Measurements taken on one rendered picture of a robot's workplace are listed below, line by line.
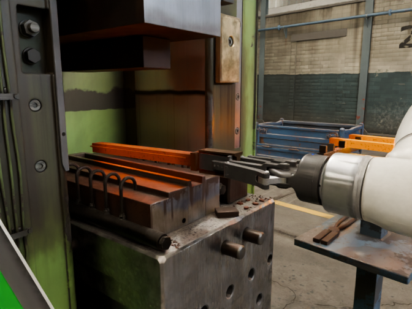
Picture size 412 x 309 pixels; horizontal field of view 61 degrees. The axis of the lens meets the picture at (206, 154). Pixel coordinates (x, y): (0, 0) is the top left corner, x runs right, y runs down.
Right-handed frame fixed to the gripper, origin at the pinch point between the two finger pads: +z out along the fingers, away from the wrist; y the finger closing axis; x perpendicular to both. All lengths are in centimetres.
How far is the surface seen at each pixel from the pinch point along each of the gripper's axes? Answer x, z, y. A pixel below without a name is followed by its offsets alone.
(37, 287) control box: -3.5, -8.7, -38.4
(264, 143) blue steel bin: -61, 182, 349
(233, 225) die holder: -13.3, -1.2, 3.9
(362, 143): -2, -10, 56
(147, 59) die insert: 18.7, 15.1, -3.1
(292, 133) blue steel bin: -45, 145, 349
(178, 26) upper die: 23.5, 5.2, -5.0
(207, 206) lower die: -10.6, 4.9, 3.1
